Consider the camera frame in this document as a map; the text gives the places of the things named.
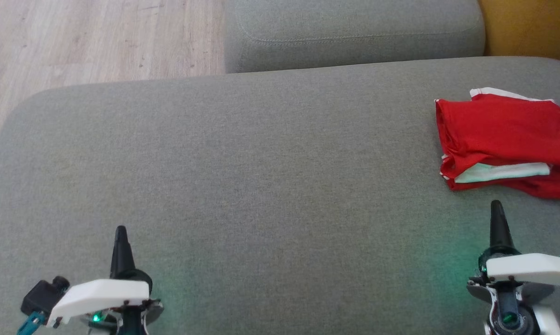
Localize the left cable with teal plug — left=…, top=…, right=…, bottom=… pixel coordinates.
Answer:
left=15, top=310, right=46, bottom=335

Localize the red white basketball jersey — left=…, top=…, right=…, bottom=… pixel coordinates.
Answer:
left=434, top=93, right=560, bottom=200

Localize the grey sofa seat cushion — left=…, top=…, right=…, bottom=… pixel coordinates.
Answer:
left=0, top=56, right=560, bottom=335

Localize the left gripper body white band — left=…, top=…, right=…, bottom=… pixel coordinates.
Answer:
left=47, top=268, right=165, bottom=335

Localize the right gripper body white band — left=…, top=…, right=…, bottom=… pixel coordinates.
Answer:
left=467, top=246, right=560, bottom=335

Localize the yellow pillow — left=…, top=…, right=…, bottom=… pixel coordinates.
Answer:
left=477, top=0, right=560, bottom=66

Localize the grey sofa side cushion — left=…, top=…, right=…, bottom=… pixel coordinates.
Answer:
left=223, top=0, right=486, bottom=74

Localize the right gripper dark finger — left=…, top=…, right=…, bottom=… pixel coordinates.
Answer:
left=489, top=200, right=516, bottom=250

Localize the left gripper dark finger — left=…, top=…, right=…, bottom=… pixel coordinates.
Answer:
left=110, top=226, right=136, bottom=280

